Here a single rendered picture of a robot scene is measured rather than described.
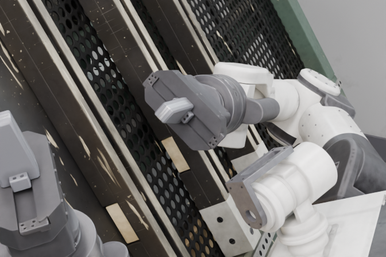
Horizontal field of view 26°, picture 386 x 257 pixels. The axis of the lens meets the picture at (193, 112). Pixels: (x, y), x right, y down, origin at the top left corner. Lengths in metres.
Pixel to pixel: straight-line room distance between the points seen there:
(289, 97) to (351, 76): 2.69
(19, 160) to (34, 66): 0.77
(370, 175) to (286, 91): 0.26
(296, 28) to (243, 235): 1.01
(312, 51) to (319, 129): 1.29
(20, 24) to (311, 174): 0.62
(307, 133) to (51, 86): 0.44
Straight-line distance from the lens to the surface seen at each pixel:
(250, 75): 1.22
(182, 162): 1.73
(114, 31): 1.67
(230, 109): 1.12
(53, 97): 1.44
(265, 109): 1.18
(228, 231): 1.78
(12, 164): 0.68
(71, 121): 1.45
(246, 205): 0.97
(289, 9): 2.61
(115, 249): 0.80
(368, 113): 4.11
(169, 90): 1.07
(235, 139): 1.23
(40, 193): 0.67
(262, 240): 1.87
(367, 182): 1.20
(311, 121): 1.39
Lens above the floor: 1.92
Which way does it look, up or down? 25 degrees down
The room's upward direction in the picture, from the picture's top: straight up
